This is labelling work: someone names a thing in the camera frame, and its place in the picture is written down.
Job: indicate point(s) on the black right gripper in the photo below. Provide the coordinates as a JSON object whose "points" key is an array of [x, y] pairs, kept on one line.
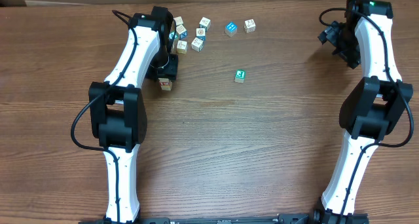
{"points": [[331, 34]]}

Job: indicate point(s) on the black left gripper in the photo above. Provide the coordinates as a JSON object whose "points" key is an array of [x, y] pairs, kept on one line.
{"points": [[171, 70]]}

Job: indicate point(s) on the red E wooden block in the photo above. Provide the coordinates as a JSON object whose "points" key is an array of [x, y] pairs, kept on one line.
{"points": [[165, 84]]}

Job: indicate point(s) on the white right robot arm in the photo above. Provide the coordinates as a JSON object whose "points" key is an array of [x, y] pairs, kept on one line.
{"points": [[371, 110]]}

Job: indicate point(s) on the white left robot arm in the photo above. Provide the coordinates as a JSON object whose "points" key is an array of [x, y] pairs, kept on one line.
{"points": [[117, 111]]}

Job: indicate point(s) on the green 4 wooden block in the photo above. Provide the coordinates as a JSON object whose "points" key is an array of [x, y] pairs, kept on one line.
{"points": [[173, 38]]}

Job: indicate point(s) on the blue X wooden block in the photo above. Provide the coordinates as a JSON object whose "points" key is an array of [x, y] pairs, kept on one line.
{"points": [[181, 32]]}

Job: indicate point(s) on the plain top wooden block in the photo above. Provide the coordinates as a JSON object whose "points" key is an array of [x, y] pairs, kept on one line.
{"points": [[178, 21]]}

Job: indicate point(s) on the blue framed wooden block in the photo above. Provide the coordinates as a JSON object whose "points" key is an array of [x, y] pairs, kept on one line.
{"points": [[201, 33]]}

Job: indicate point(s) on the teal edged wooden block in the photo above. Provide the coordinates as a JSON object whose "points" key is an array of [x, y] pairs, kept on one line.
{"points": [[205, 23]]}

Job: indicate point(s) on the green letter wooden block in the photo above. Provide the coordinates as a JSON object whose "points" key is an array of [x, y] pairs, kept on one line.
{"points": [[240, 76]]}

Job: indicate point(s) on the blue top wooden block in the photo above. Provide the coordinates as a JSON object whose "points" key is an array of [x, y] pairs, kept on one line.
{"points": [[231, 29]]}

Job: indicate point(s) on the letter K wooden block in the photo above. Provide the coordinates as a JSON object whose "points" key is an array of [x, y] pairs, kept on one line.
{"points": [[249, 25]]}

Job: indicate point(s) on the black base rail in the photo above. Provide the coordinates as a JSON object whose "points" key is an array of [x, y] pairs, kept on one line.
{"points": [[229, 220]]}

